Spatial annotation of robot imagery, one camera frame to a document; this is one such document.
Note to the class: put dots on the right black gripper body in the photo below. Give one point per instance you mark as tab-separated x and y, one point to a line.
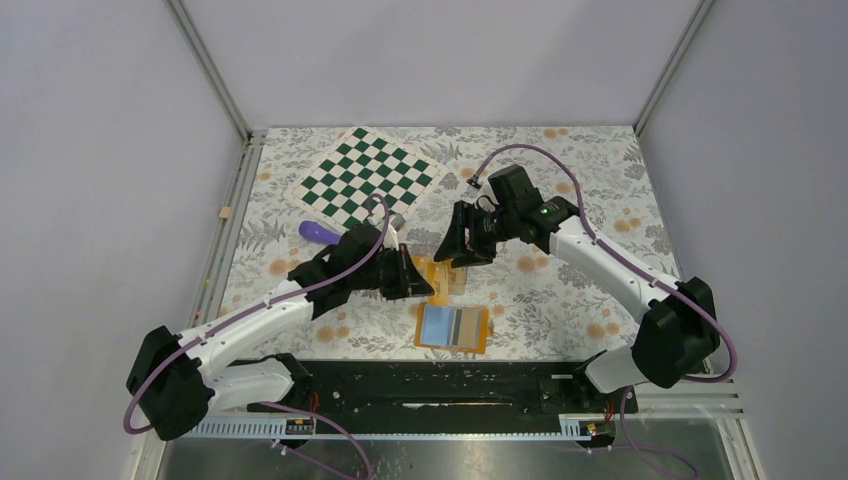
488	228

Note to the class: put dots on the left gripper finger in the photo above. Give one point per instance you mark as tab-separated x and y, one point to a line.
410	275
415	287

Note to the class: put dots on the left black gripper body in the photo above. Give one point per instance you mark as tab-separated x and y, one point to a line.
385	274

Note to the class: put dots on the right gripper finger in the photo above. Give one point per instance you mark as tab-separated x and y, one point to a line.
454	244
471	259

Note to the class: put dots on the clear plastic card box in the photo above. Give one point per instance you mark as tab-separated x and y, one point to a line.
422	252

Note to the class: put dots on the orange card holder wallet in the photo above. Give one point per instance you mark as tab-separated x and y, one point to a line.
437	328

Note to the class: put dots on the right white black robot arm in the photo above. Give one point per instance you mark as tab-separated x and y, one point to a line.
673	336

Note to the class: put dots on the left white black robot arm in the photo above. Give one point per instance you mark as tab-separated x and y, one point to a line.
178	378

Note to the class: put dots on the purple marker pen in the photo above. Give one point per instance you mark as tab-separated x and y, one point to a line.
315	232

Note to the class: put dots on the floral table cloth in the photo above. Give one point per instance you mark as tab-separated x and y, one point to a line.
539	308

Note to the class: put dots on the green white chessboard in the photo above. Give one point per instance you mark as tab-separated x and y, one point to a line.
362	162

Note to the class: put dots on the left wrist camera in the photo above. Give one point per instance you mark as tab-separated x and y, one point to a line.
396	222

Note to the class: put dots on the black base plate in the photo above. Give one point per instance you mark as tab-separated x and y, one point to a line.
420	399

